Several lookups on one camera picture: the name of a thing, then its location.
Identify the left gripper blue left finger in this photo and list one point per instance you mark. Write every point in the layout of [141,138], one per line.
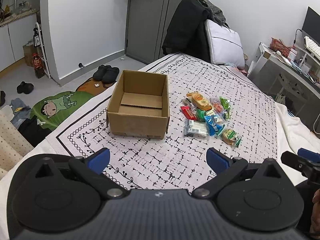
[90,170]

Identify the grey door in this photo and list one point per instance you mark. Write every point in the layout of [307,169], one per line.
[146,27]

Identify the blue candy wrapper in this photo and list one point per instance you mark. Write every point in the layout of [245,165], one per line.
[213,127]

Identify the red plastic basket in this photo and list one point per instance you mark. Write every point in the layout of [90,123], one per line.
[278,45]

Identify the black shoe on floor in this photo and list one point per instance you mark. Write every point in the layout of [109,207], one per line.
[25,88]

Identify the orange cracker snack pack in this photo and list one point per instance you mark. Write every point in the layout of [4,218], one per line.
[200,101]

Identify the red candy bar wrapper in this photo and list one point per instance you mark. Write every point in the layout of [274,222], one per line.
[188,113]

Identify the pink sausage snack pack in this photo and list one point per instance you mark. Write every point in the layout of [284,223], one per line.
[217,106]

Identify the round cookie clear pack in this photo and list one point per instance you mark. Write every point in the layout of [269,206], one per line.
[231,137]

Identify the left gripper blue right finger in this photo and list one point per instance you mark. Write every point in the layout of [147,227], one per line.
[227,171]

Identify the white desk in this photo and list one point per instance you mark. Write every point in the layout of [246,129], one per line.
[286,85]

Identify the dark soy sauce bottle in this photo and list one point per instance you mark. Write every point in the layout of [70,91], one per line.
[37,65]

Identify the patterned white bed cover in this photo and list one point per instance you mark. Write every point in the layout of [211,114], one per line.
[176,161]

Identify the black jacket on chair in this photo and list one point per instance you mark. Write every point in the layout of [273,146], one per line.
[186,32]

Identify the small brown clear snack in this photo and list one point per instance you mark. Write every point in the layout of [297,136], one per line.
[186,102]

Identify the white keyboard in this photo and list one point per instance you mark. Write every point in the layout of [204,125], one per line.
[312,47]

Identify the black slippers pair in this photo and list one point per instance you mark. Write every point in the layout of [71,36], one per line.
[106,74]

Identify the green cartoon floor mat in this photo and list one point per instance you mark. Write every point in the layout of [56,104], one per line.
[53,110]

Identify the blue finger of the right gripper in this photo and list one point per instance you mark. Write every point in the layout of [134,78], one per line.
[303,161]

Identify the person's right hand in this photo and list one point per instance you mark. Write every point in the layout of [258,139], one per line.
[315,217]

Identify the grey hoodie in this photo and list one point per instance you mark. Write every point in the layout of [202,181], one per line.
[215,13]

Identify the white wrapped snack bar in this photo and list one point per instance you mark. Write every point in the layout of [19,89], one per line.
[195,129]

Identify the white fleece blanket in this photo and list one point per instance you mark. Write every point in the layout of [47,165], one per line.
[292,135]

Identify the black computer monitor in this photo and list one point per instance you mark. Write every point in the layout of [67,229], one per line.
[311,25]

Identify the white pillow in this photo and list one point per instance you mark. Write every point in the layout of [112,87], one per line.
[224,45]

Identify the brown cardboard box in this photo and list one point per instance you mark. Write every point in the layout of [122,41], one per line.
[139,105]

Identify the white kitchen cabinet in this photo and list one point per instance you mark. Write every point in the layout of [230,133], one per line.
[14,36]

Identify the green leaf snack pack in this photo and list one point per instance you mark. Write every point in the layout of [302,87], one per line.
[200,114]

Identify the green snack packet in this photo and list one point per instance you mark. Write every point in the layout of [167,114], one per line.
[225,103]

